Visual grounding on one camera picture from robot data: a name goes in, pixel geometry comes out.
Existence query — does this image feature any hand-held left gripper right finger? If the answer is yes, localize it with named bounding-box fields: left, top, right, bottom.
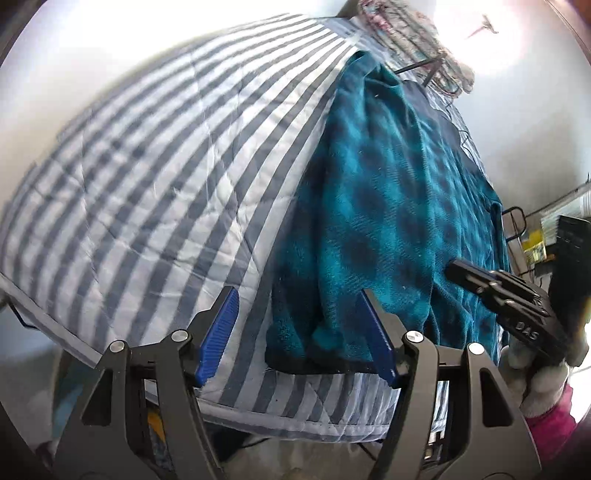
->
left=358, top=288, right=543, bottom=480

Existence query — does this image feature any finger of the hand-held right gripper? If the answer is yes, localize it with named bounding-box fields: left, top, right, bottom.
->
left=445, top=259, right=513, bottom=319
left=480, top=270, right=550, bottom=310

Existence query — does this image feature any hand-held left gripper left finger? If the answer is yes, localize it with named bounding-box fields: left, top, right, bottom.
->
left=53, top=286, right=241, bottom=480

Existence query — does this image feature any teal plaid fleece jacket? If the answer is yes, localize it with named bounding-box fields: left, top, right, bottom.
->
left=265, top=50, right=511, bottom=377

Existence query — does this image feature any person's right forearm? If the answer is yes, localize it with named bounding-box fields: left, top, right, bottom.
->
left=526, top=385, right=580, bottom=462

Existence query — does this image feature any black clothes rack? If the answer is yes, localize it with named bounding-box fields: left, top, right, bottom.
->
left=501, top=182, right=591, bottom=273

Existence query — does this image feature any person's right hand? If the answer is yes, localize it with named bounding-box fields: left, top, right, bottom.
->
left=503, top=346, right=573, bottom=418

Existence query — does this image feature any yellow crate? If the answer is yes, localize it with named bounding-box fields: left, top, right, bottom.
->
left=526, top=231, right=546, bottom=260

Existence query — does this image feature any striped hanging towel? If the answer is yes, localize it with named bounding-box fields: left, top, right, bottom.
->
left=540, top=191, right=591, bottom=232

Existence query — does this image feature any grey striped blanket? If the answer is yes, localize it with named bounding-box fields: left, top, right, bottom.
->
left=0, top=14, right=444, bottom=444

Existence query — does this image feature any black tripod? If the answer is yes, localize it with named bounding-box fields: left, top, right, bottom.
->
left=394, top=53, right=451, bottom=86

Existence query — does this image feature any black phone holder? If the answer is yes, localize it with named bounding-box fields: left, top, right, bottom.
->
left=468, top=14, right=499, bottom=38

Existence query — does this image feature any folded floral quilt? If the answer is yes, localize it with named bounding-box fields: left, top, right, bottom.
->
left=358, top=0, right=476, bottom=95

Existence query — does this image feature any ring light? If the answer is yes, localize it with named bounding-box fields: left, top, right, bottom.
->
left=429, top=0, right=527, bottom=79

